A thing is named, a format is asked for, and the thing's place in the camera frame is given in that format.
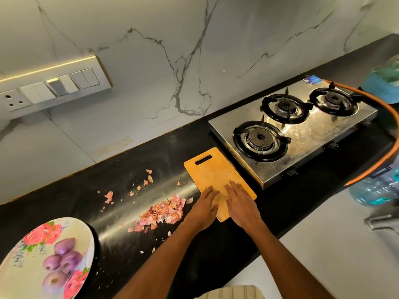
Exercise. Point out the beige striped garment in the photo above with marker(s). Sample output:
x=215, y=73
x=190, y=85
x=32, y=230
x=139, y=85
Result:
x=232, y=292

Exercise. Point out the stainless steel gas stove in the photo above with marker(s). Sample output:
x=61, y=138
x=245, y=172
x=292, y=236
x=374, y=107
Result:
x=312, y=137

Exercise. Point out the person's right hand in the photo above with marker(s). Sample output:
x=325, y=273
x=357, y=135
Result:
x=244, y=210

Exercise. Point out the small pink onion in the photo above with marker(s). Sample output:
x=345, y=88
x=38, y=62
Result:
x=71, y=260
x=64, y=246
x=52, y=262
x=55, y=281

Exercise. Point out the black stove burner grate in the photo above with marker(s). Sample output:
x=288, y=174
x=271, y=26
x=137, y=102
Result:
x=285, y=107
x=335, y=99
x=262, y=140

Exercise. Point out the grey metal stool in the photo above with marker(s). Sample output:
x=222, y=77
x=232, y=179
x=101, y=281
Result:
x=380, y=221

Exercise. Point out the blue water jar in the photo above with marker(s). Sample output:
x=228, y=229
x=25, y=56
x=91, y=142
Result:
x=385, y=81
x=377, y=186

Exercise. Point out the person's left hand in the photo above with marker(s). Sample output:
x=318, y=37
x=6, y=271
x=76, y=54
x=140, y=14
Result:
x=204, y=211

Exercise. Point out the white floral plate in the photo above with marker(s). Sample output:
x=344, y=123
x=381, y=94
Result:
x=18, y=277

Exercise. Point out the white wall switch panel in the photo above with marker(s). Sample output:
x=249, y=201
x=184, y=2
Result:
x=37, y=90

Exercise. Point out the pile of onion peels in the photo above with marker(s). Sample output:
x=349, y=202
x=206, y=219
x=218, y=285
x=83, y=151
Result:
x=163, y=211

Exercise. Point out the person's left forearm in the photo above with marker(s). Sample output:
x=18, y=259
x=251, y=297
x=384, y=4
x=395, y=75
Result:
x=162, y=264

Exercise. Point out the person's right forearm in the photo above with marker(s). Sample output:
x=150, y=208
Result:
x=287, y=264

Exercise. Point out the wooden cutting board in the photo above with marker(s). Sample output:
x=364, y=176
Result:
x=212, y=168

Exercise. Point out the black stone countertop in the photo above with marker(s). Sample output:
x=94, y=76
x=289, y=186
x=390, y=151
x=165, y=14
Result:
x=124, y=190

